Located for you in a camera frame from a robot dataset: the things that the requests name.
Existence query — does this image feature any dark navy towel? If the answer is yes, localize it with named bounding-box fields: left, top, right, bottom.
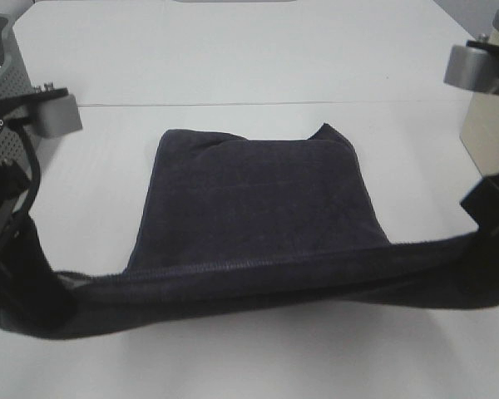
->
left=0, top=125, right=499, bottom=339

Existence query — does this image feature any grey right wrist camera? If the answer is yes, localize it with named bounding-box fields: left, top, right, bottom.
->
left=443, top=39, right=499, bottom=96

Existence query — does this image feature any grey perforated plastic basket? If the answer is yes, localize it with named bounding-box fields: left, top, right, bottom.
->
left=0, top=14, right=33, bottom=168

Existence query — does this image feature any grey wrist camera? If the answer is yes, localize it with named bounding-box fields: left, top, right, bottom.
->
left=0, top=82, right=83, bottom=138
left=443, top=39, right=499, bottom=96

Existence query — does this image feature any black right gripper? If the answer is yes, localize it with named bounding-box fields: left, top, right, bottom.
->
left=461, top=172, right=499, bottom=236

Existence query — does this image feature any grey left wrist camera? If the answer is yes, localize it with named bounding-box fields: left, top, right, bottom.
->
left=0, top=82, right=83, bottom=138

